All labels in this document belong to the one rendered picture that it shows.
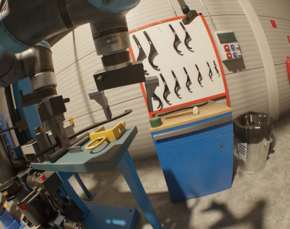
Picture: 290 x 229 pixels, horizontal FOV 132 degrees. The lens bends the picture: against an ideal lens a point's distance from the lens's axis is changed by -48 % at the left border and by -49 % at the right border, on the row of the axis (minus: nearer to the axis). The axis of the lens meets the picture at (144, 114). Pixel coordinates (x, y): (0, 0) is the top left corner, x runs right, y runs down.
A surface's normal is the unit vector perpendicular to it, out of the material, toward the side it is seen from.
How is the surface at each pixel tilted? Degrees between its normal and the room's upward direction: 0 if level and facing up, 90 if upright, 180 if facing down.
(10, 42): 150
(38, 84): 90
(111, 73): 114
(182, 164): 90
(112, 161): 90
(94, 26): 106
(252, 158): 93
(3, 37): 135
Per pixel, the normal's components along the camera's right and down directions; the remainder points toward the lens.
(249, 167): -0.74, 0.38
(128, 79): 0.08, 0.55
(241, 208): -0.29, -0.94
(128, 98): -0.17, 0.23
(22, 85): 0.94, -0.25
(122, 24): 0.78, 0.25
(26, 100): 0.65, -0.06
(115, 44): 0.40, 0.47
